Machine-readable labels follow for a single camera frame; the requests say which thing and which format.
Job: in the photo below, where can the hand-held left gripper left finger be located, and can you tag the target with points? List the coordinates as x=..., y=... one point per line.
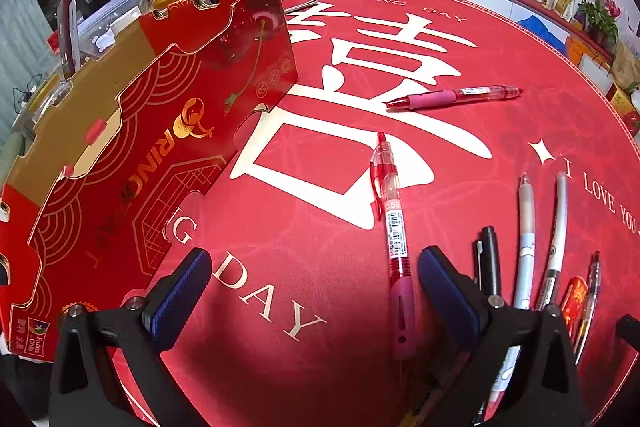
x=180, y=292

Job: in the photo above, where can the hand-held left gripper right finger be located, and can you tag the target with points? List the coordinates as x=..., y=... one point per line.
x=445, y=287

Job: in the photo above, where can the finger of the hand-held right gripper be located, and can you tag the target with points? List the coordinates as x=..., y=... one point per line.
x=629, y=331

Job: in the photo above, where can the clear thin pen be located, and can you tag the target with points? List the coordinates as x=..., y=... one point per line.
x=592, y=287

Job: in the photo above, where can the red small packet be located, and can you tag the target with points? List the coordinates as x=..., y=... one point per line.
x=575, y=297

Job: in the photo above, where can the red pen with pink grip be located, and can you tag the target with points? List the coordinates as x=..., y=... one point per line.
x=395, y=227

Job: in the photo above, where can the red cardboard box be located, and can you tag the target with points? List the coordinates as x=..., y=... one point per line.
x=150, y=147

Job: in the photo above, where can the silver and black pen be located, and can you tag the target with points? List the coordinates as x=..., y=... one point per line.
x=300, y=6

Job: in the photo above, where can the light blue patterned pen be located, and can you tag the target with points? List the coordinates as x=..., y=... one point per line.
x=526, y=247

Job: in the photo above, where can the silver grey pen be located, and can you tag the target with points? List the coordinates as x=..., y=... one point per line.
x=559, y=227

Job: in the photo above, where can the red round printed mat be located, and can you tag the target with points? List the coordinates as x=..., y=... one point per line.
x=325, y=232

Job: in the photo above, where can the brown paper bag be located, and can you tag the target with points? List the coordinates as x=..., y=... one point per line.
x=627, y=64

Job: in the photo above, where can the orange paper bag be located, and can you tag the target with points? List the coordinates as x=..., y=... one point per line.
x=585, y=52

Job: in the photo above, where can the blue bag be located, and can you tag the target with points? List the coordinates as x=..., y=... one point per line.
x=545, y=32

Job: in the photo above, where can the red and black upright box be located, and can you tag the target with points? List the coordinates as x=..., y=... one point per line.
x=65, y=37

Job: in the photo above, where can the yellow snack packet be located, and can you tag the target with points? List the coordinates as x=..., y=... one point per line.
x=565, y=4

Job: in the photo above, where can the pink flowering potted plant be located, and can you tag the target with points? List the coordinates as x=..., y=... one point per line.
x=597, y=19

